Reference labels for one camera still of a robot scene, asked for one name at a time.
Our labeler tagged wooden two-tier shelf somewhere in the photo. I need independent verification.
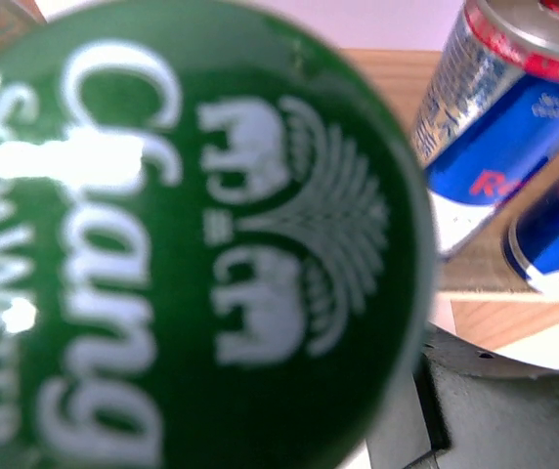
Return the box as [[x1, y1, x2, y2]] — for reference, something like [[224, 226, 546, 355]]
[[0, 0, 559, 353]]

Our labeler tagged blue Red Bull can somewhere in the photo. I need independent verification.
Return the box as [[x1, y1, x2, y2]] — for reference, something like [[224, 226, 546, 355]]
[[410, 0, 559, 258]]

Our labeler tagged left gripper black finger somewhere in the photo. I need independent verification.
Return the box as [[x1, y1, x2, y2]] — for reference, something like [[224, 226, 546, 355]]
[[366, 327, 559, 469]]

